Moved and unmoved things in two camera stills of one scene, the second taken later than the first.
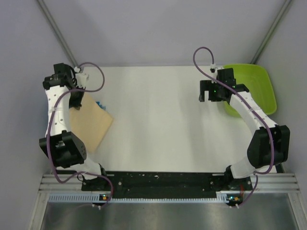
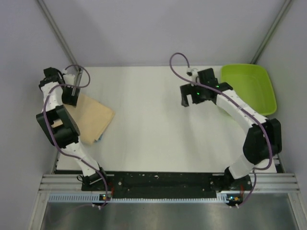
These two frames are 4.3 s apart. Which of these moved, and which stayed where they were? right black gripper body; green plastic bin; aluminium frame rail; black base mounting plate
Moved: right black gripper body
Stayed: aluminium frame rail; green plastic bin; black base mounting plate
